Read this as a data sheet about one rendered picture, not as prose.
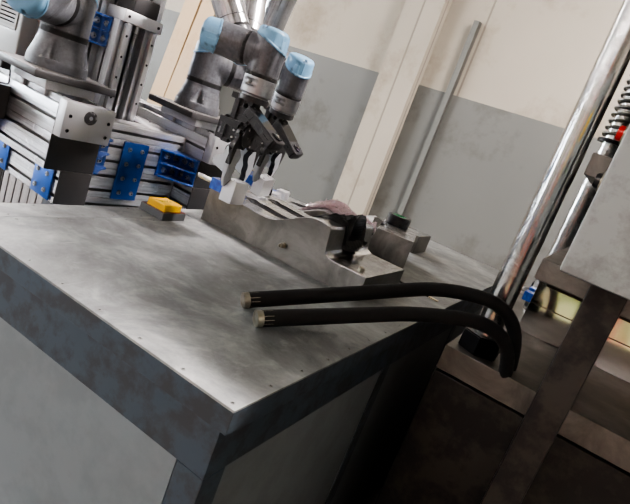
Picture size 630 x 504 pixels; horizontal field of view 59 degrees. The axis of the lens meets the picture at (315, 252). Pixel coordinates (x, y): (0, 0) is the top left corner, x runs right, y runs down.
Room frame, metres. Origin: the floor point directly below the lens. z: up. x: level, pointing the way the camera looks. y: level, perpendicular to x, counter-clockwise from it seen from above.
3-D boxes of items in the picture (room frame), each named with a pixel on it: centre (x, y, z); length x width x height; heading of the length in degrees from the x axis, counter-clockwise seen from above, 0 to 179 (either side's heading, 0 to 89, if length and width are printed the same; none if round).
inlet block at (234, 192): (1.31, 0.27, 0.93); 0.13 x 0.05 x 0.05; 64
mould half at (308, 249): (1.45, 0.04, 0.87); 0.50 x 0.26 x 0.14; 64
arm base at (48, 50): (1.45, 0.80, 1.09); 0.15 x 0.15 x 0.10
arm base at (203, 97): (1.88, 0.54, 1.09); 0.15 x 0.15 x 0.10
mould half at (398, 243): (1.81, -0.04, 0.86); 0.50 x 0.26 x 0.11; 81
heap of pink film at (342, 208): (1.80, -0.04, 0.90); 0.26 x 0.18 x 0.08; 81
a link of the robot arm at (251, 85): (1.30, 0.25, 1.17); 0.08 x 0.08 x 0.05
